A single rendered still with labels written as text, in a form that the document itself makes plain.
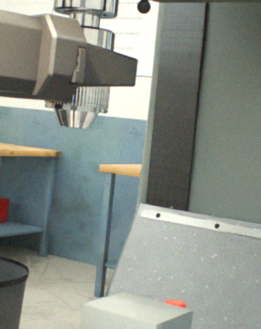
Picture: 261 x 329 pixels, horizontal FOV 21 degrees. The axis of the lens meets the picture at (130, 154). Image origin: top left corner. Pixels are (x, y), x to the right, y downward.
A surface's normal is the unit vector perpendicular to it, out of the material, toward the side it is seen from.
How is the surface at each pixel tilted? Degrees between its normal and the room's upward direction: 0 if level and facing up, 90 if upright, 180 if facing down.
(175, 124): 90
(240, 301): 63
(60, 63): 90
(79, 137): 90
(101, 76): 90
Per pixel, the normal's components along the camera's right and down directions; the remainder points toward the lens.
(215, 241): -0.43, -0.45
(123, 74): 0.57, 0.10
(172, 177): -0.54, 0.00
